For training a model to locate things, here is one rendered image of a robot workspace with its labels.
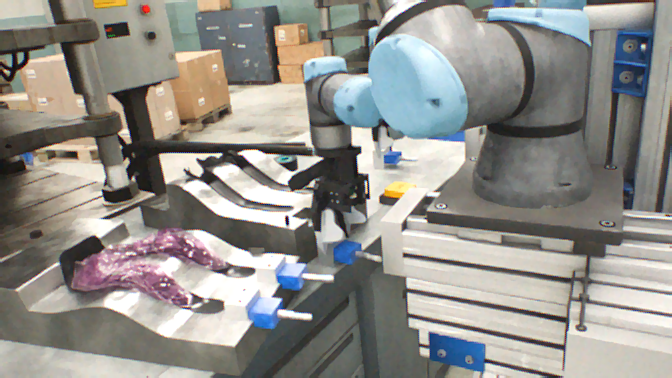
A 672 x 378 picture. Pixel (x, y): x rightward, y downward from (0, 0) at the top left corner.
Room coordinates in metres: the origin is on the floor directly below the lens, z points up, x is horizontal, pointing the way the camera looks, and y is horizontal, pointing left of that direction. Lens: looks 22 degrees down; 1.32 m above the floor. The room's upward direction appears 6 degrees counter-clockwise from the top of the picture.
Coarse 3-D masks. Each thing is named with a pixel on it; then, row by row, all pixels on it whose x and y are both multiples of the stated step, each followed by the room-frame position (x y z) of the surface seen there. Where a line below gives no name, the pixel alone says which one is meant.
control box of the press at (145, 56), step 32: (96, 0) 1.62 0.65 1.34; (128, 0) 1.70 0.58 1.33; (160, 0) 1.80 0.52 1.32; (128, 32) 1.68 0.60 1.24; (160, 32) 1.77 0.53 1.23; (128, 64) 1.66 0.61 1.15; (160, 64) 1.75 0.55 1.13; (128, 96) 1.70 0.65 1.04; (128, 128) 1.73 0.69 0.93; (160, 192) 1.72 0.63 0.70
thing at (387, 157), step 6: (372, 150) 1.46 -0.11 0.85; (384, 150) 1.45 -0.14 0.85; (384, 156) 1.45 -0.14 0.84; (390, 156) 1.44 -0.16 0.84; (396, 156) 1.43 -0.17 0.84; (402, 156) 1.44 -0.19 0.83; (378, 162) 1.45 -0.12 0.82; (384, 162) 1.45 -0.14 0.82; (390, 162) 1.44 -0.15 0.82; (396, 162) 1.43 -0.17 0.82
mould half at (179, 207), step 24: (216, 168) 1.19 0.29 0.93; (264, 168) 1.22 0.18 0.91; (168, 192) 1.12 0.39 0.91; (192, 192) 1.07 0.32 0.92; (216, 192) 1.09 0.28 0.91; (240, 192) 1.11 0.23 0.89; (264, 192) 1.13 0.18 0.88; (288, 192) 1.11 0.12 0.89; (144, 216) 1.19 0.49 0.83; (168, 216) 1.13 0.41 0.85; (192, 216) 1.08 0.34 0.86; (216, 216) 1.03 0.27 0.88; (240, 216) 1.00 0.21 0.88; (264, 216) 0.98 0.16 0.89; (336, 216) 1.01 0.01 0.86; (240, 240) 0.99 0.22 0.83; (264, 240) 0.95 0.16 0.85; (288, 240) 0.91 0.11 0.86; (312, 240) 0.94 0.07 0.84
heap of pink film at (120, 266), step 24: (144, 240) 0.88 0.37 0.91; (168, 240) 0.85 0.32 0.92; (192, 240) 0.86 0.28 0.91; (96, 264) 0.81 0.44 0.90; (120, 264) 0.78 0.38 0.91; (144, 264) 0.76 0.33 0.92; (216, 264) 0.83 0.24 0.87; (96, 288) 0.75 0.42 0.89; (144, 288) 0.72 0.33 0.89; (168, 288) 0.73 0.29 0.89
